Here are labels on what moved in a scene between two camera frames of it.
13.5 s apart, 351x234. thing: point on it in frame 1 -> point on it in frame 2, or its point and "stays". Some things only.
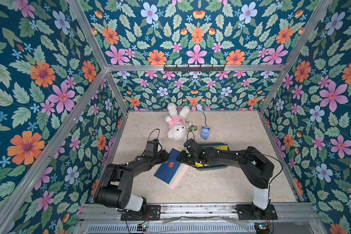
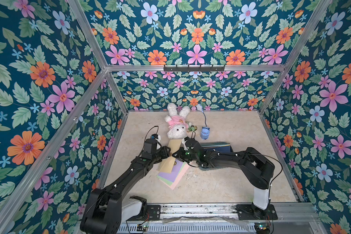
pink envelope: x=181 y=174 stays
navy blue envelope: x=167 y=171 -> x=219 y=146
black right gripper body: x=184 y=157 stays
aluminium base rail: x=291 y=218 stays
